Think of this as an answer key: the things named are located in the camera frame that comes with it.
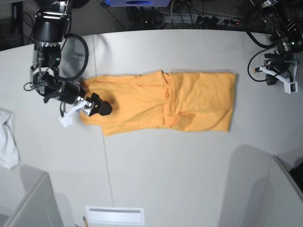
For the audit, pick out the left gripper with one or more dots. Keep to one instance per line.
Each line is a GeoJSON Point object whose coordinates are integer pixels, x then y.
{"type": "Point", "coordinates": [280, 65]}

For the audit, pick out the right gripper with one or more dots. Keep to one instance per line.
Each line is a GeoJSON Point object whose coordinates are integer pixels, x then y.
{"type": "Point", "coordinates": [72, 93]}

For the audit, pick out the yellow T-shirt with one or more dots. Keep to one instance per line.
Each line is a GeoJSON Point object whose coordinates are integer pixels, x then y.
{"type": "Point", "coordinates": [183, 101]}

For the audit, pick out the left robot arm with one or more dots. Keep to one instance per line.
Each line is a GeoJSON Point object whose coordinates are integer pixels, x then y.
{"type": "Point", "coordinates": [287, 36]}

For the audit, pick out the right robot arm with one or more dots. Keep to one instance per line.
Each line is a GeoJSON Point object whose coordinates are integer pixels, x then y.
{"type": "Point", "coordinates": [52, 25]}

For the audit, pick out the white cloth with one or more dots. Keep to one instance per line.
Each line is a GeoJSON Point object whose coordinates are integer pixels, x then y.
{"type": "Point", "coordinates": [9, 155]}

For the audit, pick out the white label plate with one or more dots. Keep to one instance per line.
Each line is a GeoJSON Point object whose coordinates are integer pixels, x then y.
{"type": "Point", "coordinates": [115, 216]}

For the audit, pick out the pencil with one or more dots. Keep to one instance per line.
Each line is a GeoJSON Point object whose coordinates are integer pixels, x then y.
{"type": "Point", "coordinates": [85, 222]}

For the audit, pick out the white box left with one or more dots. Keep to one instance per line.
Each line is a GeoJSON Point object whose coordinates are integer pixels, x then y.
{"type": "Point", "coordinates": [38, 207]}

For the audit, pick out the white box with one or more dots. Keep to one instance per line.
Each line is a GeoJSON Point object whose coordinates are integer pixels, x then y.
{"type": "Point", "coordinates": [283, 201]}
{"type": "Point", "coordinates": [38, 207]}

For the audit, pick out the white box right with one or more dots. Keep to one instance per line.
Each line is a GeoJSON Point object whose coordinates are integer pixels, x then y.
{"type": "Point", "coordinates": [283, 201]}

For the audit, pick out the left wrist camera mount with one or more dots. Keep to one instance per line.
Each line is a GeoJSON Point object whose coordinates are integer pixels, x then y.
{"type": "Point", "coordinates": [289, 87]}

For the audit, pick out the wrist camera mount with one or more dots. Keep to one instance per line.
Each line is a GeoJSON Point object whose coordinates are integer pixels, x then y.
{"type": "Point", "coordinates": [289, 87]}
{"type": "Point", "coordinates": [66, 118]}

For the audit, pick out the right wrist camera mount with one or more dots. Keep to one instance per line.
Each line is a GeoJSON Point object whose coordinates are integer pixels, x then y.
{"type": "Point", "coordinates": [66, 118]}

